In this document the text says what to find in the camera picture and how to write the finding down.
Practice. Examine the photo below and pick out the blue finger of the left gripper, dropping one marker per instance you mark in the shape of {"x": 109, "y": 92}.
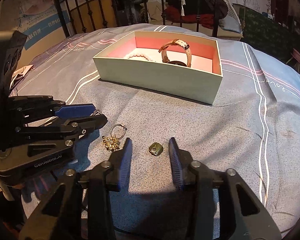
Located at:
{"x": 65, "y": 109}
{"x": 70, "y": 129}

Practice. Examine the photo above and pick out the tan strap wristwatch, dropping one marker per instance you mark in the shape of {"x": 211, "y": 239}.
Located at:
{"x": 183, "y": 57}

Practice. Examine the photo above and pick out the open pink-lined gift box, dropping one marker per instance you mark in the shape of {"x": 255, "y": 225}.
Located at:
{"x": 134, "y": 60}

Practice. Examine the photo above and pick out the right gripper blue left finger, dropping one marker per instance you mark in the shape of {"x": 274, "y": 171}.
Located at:
{"x": 58, "y": 215}

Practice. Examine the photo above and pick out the white hanging swing chair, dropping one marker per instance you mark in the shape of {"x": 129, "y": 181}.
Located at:
{"x": 229, "y": 23}

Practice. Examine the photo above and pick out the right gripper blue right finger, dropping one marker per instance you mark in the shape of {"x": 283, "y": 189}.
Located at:
{"x": 242, "y": 215}

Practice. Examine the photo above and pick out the gold chain jewelry cluster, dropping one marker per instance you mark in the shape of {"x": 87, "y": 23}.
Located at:
{"x": 111, "y": 143}

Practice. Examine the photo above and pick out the small gold pendant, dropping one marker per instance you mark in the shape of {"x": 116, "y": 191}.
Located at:
{"x": 156, "y": 149}

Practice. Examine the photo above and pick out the black iron bed frame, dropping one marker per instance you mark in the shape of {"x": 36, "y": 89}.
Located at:
{"x": 58, "y": 3}

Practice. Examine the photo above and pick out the red blanket on chair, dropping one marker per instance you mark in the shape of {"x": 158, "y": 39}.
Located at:
{"x": 172, "y": 14}

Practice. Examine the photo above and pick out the green patterned counter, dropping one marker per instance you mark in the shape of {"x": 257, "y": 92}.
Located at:
{"x": 267, "y": 36}

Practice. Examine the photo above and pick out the pink stool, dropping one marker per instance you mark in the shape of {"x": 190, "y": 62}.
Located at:
{"x": 295, "y": 55}

